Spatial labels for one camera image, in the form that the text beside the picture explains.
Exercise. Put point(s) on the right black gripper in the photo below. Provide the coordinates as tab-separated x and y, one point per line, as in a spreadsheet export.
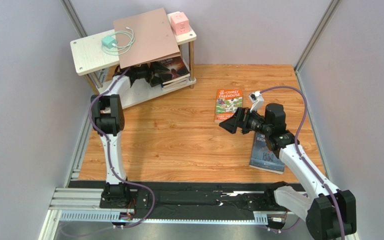
241	119

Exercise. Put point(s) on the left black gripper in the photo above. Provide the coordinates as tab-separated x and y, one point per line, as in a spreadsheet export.
153	80

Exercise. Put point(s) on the black three days book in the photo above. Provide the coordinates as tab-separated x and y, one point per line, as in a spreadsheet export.
171	70

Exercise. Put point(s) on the orange 78-storey treehouse book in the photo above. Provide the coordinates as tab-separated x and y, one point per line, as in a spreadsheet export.
227	102

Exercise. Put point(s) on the black 169-storey treehouse book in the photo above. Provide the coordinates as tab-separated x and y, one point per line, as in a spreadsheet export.
175	81

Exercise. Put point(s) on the blue-grey 1984 book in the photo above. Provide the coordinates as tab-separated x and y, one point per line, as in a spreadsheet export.
262	158

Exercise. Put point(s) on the blue 91-storey treehouse book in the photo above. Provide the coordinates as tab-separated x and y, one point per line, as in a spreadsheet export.
174	85

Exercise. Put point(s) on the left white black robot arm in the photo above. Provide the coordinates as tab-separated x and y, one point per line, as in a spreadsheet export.
107	118

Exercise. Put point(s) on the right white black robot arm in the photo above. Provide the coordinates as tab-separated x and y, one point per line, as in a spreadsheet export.
329	213

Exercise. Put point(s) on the brown file folder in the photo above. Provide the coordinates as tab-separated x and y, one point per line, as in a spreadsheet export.
154	38

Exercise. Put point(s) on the pink cube power socket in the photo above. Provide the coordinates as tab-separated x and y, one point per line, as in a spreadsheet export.
179	23

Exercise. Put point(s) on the mint green charger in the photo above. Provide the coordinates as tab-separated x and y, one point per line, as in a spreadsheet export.
109	42

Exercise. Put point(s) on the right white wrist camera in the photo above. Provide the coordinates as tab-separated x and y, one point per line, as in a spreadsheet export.
257	100

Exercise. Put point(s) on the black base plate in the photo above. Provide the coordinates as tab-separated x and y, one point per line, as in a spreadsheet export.
187	201

